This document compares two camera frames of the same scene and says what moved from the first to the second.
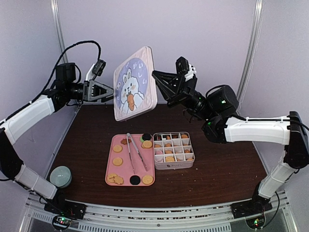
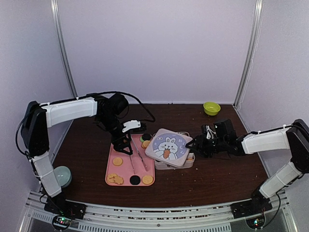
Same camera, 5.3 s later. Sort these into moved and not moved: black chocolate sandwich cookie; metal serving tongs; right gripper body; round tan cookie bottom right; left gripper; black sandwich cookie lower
Moved: left gripper; right gripper body
Not moved: black sandwich cookie lower; round tan cookie bottom right; metal serving tongs; black chocolate sandwich cookie
